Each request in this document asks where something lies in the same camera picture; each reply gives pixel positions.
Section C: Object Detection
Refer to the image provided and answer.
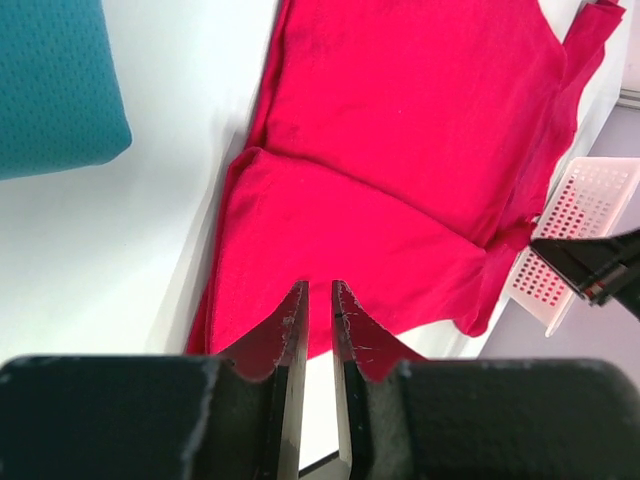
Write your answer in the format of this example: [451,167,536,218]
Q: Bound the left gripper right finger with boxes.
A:
[332,281,639,479]

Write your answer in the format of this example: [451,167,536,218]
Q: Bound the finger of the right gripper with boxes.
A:
[530,229,639,306]

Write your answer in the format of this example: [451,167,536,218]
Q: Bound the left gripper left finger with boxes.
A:
[1,282,309,479]

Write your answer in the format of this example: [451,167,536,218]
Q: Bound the red t shirt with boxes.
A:
[187,1,625,356]
[511,175,619,314]

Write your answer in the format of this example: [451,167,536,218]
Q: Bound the red t shirt in basket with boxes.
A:
[511,175,619,314]

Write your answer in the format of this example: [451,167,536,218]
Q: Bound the white plastic basket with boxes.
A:
[506,157,639,337]

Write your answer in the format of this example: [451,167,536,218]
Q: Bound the teal folded t shirt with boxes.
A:
[1,0,132,179]

